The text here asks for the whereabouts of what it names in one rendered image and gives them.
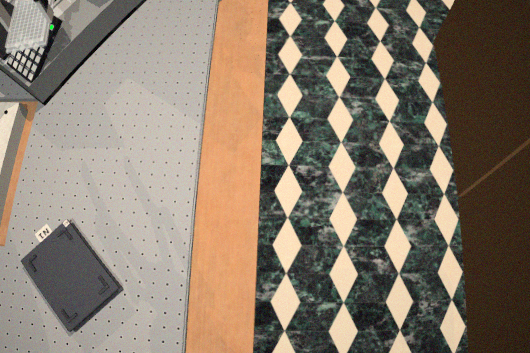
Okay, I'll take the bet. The cream label with black letters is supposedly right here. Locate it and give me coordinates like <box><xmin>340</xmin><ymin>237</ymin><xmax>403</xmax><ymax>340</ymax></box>
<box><xmin>35</xmin><ymin>224</ymin><xmax>52</xmax><ymax>242</ymax></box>

